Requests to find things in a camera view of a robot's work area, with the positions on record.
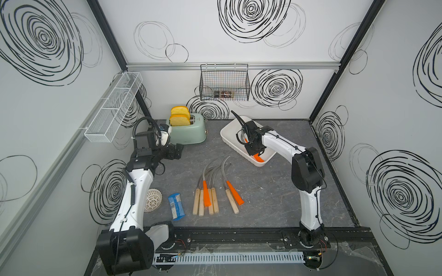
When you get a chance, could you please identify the white mesh wall shelf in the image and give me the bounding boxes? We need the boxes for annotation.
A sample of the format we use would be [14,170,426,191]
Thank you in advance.
[84,71,142,143]

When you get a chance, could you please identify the white slotted cable duct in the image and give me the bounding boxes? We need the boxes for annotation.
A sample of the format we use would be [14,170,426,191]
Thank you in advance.
[153,252,305,266]

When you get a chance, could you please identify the white round sink strainer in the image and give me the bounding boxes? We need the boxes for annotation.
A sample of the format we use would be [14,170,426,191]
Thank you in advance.
[144,189,163,213]

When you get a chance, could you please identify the yellow toast slice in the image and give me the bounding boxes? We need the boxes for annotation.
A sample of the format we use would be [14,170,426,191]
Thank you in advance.
[169,114,191,127]
[170,106,190,117]

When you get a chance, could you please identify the rear yellow toast slice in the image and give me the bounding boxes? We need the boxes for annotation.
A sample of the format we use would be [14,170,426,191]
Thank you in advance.
[170,106,190,117]

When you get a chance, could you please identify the black wire wall basket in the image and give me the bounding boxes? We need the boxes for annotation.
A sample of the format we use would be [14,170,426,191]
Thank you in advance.
[199,63,251,101]

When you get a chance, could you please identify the wooden handle sickle right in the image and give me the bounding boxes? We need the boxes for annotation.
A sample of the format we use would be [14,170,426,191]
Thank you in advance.
[219,164,239,215]

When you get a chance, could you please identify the blue snack packet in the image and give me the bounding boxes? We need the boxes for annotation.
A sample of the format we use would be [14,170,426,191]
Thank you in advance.
[168,193,185,221]

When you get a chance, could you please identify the front yellow toast slice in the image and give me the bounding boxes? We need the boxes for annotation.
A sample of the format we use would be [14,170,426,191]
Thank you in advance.
[169,114,191,127]

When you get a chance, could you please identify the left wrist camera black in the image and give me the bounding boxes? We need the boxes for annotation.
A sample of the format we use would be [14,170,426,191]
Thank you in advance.
[134,131,160,150]

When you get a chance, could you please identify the white rectangular storage box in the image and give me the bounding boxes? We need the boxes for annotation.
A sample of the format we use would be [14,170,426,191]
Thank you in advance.
[220,119,276,167]

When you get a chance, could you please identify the mint green toaster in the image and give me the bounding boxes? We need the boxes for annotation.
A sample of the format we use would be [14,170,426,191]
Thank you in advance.
[166,113,207,145]

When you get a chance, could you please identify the wooden handle sickle far left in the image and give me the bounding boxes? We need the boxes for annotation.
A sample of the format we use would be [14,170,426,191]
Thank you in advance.
[192,176,201,216]

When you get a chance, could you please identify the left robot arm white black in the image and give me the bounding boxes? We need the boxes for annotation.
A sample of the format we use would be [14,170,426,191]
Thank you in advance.
[96,144,184,276]

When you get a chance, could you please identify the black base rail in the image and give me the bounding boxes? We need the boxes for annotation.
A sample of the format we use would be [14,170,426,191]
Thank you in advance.
[160,227,375,250]

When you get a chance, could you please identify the small jar in basket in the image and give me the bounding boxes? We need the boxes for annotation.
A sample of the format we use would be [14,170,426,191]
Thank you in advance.
[214,90,234,99]

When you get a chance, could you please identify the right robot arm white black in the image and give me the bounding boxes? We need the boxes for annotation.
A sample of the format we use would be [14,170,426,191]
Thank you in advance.
[237,121,324,248]

